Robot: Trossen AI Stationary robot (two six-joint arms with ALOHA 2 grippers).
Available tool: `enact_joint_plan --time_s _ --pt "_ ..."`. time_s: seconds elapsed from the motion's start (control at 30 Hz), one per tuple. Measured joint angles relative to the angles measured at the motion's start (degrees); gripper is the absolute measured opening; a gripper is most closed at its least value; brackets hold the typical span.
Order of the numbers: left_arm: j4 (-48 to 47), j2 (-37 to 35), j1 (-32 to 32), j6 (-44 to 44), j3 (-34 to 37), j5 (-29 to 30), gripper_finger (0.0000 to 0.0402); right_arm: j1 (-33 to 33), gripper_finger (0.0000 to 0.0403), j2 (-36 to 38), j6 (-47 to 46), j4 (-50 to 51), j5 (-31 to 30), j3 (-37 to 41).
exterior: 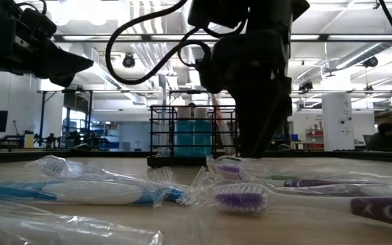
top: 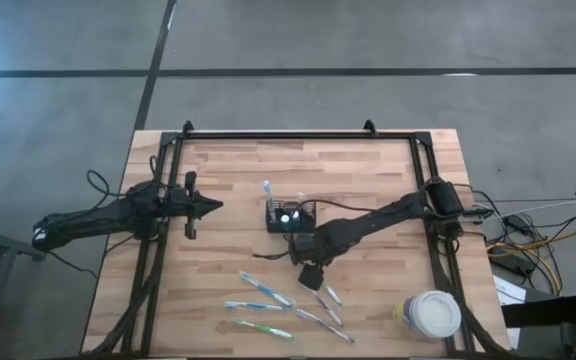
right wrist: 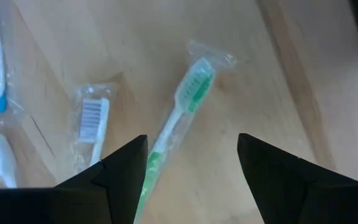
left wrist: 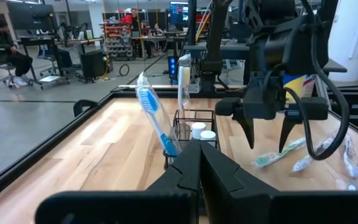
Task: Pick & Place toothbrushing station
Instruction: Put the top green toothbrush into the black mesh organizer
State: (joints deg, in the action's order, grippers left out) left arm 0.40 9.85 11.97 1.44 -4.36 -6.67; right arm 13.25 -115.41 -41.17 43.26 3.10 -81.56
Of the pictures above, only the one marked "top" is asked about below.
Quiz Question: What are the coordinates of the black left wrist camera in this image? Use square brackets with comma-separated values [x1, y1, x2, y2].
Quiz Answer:
[166, 186, 188, 217]

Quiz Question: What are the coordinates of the wipes canister white lid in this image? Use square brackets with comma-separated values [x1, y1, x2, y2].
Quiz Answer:
[392, 289, 463, 341]

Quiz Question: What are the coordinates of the green toothbrush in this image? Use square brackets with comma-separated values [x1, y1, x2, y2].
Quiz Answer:
[323, 283, 344, 308]
[230, 316, 295, 341]

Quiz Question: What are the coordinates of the black power strip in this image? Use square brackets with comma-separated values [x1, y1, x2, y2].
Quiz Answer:
[490, 247, 537, 275]

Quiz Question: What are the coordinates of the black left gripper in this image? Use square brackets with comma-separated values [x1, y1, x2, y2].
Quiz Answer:
[183, 171, 225, 241]

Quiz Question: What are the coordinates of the white paper sheet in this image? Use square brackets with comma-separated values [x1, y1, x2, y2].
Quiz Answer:
[492, 274, 527, 307]

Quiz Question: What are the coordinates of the purple toothbrush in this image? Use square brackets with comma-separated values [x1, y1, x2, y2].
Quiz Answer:
[310, 287, 344, 327]
[295, 308, 356, 345]

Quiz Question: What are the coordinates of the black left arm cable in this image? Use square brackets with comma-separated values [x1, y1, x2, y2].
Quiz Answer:
[86, 154, 169, 199]

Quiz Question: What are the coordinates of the yellow floor cable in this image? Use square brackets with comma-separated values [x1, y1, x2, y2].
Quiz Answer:
[485, 229, 576, 296]

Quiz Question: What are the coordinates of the black table frame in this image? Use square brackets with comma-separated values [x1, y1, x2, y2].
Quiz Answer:
[81, 119, 512, 360]

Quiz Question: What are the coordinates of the black wire caddy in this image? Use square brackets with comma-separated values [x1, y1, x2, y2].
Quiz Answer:
[265, 199, 318, 235]

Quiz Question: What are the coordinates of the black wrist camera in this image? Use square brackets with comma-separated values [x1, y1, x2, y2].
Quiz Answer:
[166, 186, 188, 217]
[297, 263, 326, 292]

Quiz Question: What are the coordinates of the grey metal stand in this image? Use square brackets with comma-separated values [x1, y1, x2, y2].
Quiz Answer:
[0, 219, 49, 360]

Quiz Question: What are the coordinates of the black flat bar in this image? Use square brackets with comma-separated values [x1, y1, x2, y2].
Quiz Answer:
[500, 294, 576, 329]

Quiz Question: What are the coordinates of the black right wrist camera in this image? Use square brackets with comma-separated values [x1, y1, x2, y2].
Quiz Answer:
[297, 263, 326, 292]

